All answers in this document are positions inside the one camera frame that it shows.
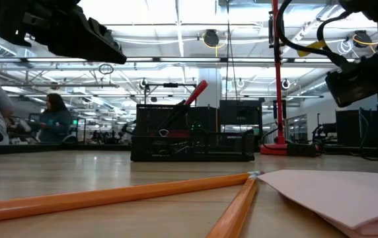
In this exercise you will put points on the black pen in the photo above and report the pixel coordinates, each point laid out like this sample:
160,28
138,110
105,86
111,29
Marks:
174,117

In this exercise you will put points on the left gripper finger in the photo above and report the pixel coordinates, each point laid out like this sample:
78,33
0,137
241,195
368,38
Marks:
104,33
83,43

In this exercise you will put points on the black cabinet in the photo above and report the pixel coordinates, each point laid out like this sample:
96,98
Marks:
351,129

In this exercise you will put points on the black mesh desk organizer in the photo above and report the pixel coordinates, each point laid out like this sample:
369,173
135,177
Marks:
225,148

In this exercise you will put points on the black lamp power adapter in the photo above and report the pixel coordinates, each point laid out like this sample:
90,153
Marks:
301,149

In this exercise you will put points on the black computer box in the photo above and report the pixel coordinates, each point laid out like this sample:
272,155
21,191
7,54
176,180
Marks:
240,112

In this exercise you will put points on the pink sticky note pad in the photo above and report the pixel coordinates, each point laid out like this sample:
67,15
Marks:
341,195

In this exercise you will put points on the orange pencil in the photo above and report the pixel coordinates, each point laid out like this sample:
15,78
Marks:
238,208
109,195

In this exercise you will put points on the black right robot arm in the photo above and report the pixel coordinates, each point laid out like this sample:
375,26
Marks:
374,8

